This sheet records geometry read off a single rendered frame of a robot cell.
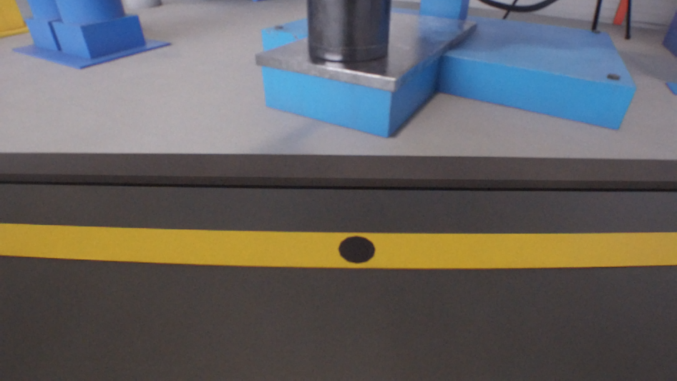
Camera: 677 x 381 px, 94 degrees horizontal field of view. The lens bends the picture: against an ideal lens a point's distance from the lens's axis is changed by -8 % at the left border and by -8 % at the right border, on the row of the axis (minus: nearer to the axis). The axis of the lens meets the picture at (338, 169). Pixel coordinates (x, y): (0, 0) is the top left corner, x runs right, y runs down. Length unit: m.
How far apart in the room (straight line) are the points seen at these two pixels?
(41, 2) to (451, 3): 1.86
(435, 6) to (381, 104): 0.94
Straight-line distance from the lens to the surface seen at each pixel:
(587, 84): 1.10
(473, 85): 1.12
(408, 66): 0.85
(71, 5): 1.86
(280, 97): 0.97
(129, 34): 1.90
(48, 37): 2.16
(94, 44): 1.82
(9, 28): 3.09
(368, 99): 0.81
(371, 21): 0.86
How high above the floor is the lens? 0.39
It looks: 33 degrees down
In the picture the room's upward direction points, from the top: straight up
